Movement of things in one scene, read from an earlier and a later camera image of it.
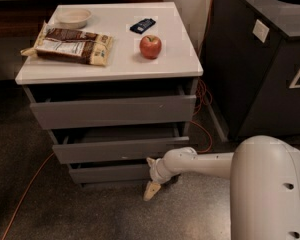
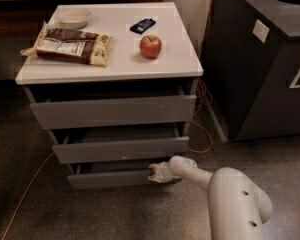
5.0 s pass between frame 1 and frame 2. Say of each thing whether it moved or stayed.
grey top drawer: stayed
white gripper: moved
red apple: stayed
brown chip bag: stayed
